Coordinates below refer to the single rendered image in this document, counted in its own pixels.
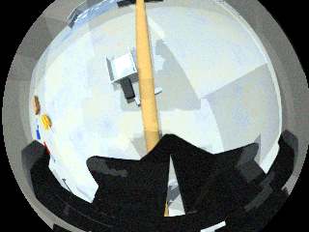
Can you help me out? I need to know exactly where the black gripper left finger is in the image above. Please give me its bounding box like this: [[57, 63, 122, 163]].
[[86, 134, 171, 216]]

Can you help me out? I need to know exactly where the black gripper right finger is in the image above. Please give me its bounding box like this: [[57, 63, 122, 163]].
[[169, 134, 259, 214]]

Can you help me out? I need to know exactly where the long wooden-handled scraper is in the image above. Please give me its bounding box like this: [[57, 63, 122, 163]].
[[116, 0, 161, 154]]

